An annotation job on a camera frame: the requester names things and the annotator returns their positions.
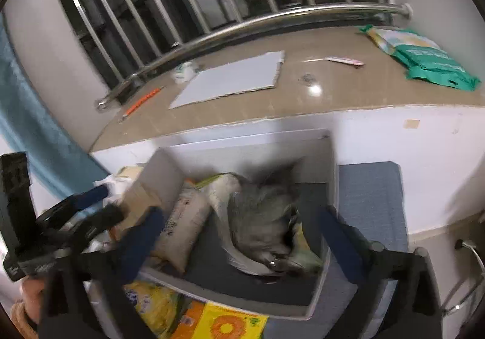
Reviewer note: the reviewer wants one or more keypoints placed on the white snack bag black text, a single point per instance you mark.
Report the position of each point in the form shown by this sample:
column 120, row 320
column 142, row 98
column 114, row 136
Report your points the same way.
column 183, row 227

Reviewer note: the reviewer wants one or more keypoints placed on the left hand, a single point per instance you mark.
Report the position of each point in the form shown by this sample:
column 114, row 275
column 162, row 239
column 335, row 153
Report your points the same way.
column 32, row 290

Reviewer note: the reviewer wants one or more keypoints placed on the yellow chips bag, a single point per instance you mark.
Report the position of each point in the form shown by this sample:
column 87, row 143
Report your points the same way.
column 159, row 307

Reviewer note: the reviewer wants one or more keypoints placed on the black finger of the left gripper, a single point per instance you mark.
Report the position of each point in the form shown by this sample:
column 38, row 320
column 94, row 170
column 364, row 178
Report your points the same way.
column 100, row 221

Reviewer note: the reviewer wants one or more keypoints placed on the tan right sleeve forearm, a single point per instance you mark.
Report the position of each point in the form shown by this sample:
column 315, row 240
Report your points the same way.
column 22, row 321

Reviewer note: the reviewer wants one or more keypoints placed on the blue curtain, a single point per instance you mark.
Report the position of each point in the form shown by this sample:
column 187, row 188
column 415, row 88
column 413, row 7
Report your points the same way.
column 55, row 158

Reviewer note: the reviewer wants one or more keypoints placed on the yellow sunflower seed bag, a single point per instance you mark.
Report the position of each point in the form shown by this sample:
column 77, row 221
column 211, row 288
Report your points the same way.
column 218, row 322

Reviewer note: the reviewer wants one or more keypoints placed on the orange cracker packet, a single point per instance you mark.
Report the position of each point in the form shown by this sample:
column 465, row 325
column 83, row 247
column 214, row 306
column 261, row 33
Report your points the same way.
column 188, row 316

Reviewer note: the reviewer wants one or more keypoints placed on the white cardboard sheet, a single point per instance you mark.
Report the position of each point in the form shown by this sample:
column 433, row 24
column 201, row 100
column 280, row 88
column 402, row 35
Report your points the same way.
column 248, row 75

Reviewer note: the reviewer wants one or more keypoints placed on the white cardboard box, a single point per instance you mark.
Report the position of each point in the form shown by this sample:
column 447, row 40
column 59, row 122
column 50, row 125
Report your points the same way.
column 209, row 276

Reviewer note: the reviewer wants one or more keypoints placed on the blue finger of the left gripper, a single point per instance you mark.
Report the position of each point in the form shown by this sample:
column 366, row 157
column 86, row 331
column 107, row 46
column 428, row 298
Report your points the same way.
column 90, row 198

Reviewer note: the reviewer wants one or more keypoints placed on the grey green snack bag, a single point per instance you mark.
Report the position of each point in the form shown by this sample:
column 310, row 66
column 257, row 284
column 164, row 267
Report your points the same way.
column 260, row 226

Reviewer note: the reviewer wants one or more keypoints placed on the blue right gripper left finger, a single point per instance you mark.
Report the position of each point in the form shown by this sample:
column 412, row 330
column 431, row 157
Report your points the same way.
column 120, row 266

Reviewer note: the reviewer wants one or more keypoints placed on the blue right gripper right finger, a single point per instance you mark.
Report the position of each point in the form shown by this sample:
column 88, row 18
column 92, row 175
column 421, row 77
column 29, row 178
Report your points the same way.
column 413, row 311

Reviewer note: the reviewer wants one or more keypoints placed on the metal chair frame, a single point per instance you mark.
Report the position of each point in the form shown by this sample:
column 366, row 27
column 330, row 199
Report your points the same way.
column 448, row 308

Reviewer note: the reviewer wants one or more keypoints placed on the small metal keys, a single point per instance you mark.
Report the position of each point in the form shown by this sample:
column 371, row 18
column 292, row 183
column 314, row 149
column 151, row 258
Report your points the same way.
column 308, row 80

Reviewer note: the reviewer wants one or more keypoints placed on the orange pen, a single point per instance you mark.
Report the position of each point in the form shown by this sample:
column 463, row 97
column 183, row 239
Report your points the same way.
column 134, row 107

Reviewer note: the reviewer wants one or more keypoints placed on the cream plastic bag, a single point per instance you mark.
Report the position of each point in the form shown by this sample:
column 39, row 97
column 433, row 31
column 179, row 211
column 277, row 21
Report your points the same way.
column 123, row 190

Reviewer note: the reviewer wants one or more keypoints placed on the green plastic bag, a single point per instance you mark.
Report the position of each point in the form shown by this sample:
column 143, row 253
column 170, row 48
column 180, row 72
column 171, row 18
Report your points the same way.
column 423, row 58

